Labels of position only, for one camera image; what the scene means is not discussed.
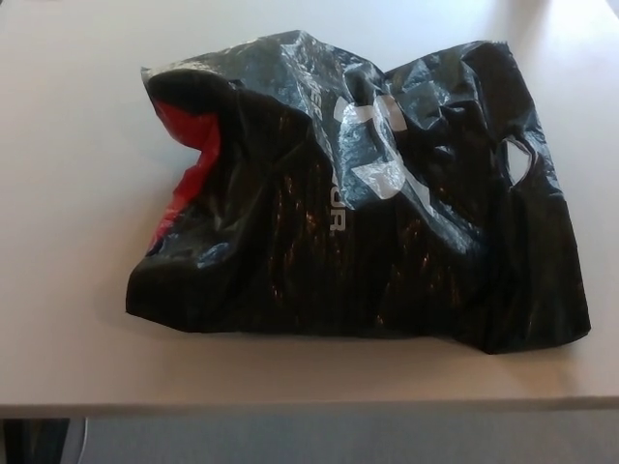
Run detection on white cable under desk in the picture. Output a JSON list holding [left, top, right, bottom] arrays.
[[77, 406, 90, 464]]

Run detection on black Under Armour plastic bag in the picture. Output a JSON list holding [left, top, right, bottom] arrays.
[[122, 29, 595, 358]]

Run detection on dark object under desk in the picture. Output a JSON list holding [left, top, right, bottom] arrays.
[[0, 406, 82, 464]]

